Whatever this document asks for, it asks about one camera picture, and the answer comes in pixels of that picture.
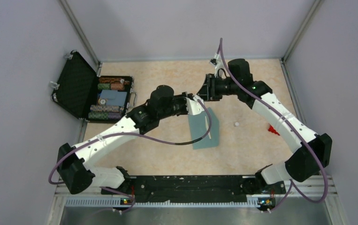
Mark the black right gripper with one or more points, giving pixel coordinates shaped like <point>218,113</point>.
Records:
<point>208,92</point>

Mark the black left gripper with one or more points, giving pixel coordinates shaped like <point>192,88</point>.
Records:
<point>182,97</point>

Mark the beige letter paper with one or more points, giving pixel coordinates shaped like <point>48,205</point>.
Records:
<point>208,127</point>

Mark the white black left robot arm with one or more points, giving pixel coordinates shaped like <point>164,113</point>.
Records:
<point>77,164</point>

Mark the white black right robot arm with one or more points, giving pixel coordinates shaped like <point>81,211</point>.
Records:
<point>310,151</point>

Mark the black poker chip case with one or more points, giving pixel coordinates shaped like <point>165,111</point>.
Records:
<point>91,97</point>

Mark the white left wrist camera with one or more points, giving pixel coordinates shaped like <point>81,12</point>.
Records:
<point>195,105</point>

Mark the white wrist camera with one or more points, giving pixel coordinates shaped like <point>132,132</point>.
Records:
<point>195,105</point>
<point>218,64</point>

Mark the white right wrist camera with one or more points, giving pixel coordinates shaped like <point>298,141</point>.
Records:
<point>218,64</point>

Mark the aluminium front frame rail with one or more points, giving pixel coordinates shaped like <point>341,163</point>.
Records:
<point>111,199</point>

